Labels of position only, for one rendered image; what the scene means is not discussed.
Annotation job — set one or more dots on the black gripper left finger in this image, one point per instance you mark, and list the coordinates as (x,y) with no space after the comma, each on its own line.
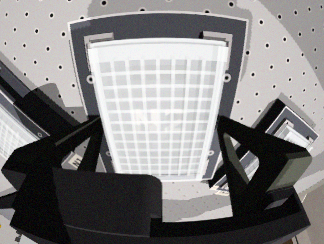
(50,151)

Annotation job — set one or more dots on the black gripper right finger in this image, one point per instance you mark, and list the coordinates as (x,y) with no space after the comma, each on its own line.
(281,163)

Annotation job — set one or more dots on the grey perforated base plate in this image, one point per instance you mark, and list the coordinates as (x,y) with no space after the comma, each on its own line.
(284,59)

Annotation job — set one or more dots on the white multi-well plate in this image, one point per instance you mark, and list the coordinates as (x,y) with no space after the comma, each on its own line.
(287,133)
(155,86)
(13,133)

